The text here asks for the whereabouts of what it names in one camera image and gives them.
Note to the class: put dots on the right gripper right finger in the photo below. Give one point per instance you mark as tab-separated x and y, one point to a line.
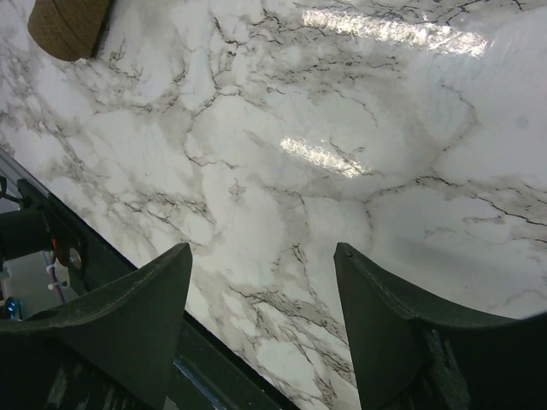
411	349

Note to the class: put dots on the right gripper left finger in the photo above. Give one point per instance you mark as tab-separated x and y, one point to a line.
112	348

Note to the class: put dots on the brown cloth napkin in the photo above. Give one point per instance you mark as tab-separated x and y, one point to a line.
68	29

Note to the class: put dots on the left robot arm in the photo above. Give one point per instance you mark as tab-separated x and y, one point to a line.
23	232

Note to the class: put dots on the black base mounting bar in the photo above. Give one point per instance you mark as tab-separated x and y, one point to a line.
205	373

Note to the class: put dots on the aluminium frame rail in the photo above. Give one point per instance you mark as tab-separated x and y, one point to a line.
13	171

